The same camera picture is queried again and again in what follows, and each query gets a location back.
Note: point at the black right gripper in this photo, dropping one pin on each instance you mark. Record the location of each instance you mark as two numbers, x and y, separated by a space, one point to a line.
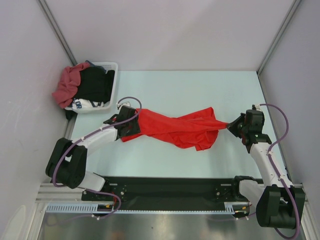
231 126

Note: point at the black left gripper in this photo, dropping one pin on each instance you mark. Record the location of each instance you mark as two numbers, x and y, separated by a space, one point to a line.
136 128

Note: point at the red tank top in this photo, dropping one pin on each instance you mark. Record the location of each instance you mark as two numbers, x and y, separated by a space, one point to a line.
199 129

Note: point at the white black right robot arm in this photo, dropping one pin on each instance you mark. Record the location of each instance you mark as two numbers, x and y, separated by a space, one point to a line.
278 203

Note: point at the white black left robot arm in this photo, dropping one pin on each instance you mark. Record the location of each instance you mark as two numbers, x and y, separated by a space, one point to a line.
67 165

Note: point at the black garment in basket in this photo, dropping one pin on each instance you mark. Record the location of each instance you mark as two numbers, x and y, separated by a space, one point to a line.
95 85

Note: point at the white garment blue letters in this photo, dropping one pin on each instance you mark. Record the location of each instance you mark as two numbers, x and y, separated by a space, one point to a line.
84 104

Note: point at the white plastic laundry basket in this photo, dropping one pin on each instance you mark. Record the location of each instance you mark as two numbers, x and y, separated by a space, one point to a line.
105 85

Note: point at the pink crumpled garment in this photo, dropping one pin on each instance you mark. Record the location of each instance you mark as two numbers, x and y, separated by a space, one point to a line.
68 84

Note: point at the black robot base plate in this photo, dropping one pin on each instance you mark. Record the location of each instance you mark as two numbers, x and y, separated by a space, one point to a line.
142 203

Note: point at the white slotted cable duct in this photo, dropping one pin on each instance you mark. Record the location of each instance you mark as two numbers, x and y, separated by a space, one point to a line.
95 208

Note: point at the right aluminium corner post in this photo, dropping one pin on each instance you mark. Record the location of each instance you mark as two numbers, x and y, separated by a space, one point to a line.
279 35

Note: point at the aluminium corner post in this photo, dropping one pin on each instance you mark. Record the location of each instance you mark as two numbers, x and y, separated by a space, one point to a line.
57 30
279 35

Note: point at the left aluminium corner post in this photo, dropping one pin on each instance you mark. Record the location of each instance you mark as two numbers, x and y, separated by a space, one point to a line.
57 30

